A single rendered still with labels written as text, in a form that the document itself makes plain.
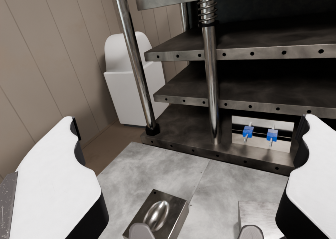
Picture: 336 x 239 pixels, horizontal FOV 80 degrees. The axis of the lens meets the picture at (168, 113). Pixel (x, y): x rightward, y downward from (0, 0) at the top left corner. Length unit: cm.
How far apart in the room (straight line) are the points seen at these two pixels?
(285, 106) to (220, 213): 53
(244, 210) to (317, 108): 53
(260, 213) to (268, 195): 20
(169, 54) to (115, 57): 164
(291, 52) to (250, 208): 58
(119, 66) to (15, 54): 103
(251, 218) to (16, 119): 227
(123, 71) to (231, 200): 206
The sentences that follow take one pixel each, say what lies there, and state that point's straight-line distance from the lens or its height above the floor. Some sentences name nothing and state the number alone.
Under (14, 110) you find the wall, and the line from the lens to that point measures 250.
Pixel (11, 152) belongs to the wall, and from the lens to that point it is 257.
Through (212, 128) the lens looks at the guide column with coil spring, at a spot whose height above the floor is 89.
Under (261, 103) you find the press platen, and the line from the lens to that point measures 102.
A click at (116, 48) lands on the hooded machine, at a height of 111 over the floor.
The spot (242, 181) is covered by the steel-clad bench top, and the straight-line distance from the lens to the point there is 96.
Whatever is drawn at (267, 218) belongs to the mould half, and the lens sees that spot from 74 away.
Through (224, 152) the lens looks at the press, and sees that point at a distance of 111.
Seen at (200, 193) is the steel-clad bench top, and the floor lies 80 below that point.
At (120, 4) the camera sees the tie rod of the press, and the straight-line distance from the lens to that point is 108.
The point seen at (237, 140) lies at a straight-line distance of 115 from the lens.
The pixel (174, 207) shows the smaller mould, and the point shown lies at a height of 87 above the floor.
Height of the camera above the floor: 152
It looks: 29 degrees down
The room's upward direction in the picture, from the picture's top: 11 degrees counter-clockwise
